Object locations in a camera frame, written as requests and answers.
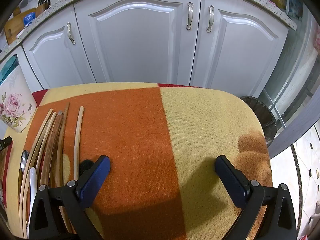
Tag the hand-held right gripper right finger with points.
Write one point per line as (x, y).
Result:
(228, 177)

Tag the orange and yellow blanket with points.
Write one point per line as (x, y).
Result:
(140, 130)

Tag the dark trash bin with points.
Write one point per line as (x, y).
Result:
(266, 120)

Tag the wooden cutting board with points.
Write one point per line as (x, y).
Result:
(17, 27)

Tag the floral ceramic utensil holder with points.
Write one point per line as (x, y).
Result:
(15, 105)

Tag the blue and white packet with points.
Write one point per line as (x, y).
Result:
(29, 20)

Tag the speckled stone countertop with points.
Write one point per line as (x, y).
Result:
(57, 6)

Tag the thin brown wooden chopstick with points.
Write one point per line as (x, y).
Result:
(63, 127)

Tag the white ceramic spoon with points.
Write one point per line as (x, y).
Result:
(33, 180)

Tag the row of wooden chopsticks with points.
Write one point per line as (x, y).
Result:
(37, 137)

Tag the metal spoon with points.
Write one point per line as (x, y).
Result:
(25, 158)

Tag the wooden knife block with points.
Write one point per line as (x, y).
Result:
(43, 5)

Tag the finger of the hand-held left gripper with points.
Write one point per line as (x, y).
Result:
(5, 143)

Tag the dark brown wooden chopstick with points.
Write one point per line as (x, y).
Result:
(59, 122)
(48, 155)

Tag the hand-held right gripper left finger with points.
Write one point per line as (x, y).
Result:
(96, 172)

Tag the pale bamboo chopstick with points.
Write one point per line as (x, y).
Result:
(47, 130)
(78, 140)

